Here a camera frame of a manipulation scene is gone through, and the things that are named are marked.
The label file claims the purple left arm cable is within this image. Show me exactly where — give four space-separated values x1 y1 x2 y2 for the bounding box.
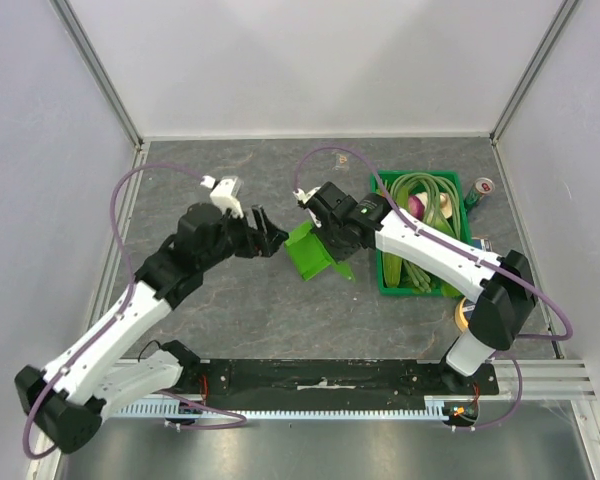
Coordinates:
21 163 249 460

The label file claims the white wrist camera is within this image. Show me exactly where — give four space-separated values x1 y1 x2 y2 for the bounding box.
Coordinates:
293 187 320 209
200 175 244 218

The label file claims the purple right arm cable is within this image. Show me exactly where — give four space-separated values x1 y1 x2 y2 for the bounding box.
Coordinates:
292 145 575 434

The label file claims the green paper box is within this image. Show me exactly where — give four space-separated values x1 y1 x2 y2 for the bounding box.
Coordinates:
284 221 355 281

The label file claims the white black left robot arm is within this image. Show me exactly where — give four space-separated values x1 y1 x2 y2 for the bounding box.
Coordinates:
14 203 289 454

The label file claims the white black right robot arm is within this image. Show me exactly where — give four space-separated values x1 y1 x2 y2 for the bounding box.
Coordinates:
295 182 537 394

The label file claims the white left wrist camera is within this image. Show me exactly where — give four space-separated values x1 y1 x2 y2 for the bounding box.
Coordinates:
200 175 244 218

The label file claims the green red drink can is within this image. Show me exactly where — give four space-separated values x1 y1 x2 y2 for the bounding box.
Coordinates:
464 177 495 212

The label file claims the yellow masking tape roll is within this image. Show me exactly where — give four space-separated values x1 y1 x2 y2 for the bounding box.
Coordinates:
454 297 475 332

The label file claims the purple onion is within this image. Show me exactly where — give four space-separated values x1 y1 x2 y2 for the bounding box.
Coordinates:
407 195 426 220

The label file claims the blue small box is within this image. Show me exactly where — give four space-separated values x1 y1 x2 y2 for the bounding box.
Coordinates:
471 237 493 252

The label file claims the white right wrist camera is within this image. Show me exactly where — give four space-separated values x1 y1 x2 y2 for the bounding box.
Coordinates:
293 187 320 209

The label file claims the green plastic crate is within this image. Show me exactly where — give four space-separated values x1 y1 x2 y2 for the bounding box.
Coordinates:
370 171 471 298

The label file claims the green long beans bundle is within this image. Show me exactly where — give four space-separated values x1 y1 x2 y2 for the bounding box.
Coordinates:
381 173 463 298

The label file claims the light blue cable duct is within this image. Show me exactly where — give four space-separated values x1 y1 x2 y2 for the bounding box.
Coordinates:
112 395 460 421

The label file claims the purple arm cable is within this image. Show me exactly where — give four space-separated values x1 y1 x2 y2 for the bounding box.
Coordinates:
292 145 575 434
21 163 249 460

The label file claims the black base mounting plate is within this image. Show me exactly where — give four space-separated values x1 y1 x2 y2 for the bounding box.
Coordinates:
168 359 499 412

